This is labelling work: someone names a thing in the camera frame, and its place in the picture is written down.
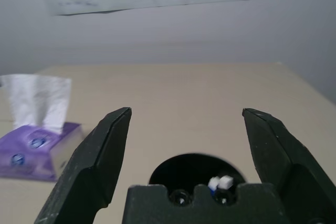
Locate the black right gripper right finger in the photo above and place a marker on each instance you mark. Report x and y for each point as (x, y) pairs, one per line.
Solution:
(296, 176)

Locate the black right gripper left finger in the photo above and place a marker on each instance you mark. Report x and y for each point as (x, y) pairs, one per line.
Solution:
(86, 171)

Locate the white marker black cap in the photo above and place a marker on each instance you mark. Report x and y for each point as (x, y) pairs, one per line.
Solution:
(226, 181)

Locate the white marker blue cap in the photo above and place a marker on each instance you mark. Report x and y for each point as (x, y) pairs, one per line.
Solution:
(214, 182)

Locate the purple tissue pack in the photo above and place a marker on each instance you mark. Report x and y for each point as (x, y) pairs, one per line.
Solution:
(29, 142)

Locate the black cup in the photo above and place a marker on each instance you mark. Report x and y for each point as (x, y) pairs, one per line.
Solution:
(191, 169)

